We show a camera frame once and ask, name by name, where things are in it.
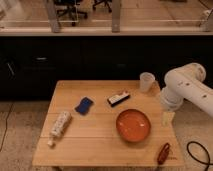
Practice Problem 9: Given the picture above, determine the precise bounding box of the black white board eraser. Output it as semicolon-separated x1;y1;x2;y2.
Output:
107;91;130;107

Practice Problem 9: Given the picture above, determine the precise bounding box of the black cable on floor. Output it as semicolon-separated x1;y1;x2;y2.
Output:
186;140;213;171

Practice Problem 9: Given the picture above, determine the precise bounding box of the thin cable left floor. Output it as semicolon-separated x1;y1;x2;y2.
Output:
0;99;15;153

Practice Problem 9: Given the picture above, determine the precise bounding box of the black office chair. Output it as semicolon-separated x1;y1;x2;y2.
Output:
92;0;113;14
53;0;88;26

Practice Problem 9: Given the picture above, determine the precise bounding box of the translucent plastic cup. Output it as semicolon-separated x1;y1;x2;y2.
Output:
140;72;155;92

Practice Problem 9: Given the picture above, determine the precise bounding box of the orange ceramic bowl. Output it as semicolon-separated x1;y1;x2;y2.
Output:
116;109;151;143

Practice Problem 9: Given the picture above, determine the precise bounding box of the dark cabinet counter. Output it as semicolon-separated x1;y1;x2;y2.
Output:
0;35;213;100

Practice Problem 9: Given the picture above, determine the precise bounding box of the blue sponge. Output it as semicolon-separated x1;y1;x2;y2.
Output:
75;97;93;115

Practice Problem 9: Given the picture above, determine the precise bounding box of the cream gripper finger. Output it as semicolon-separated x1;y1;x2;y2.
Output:
162;112;175;126

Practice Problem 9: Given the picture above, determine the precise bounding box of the wooden table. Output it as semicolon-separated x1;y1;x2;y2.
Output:
33;80;183;167

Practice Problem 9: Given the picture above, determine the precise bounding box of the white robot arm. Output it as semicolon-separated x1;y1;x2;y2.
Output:
159;63;213;126

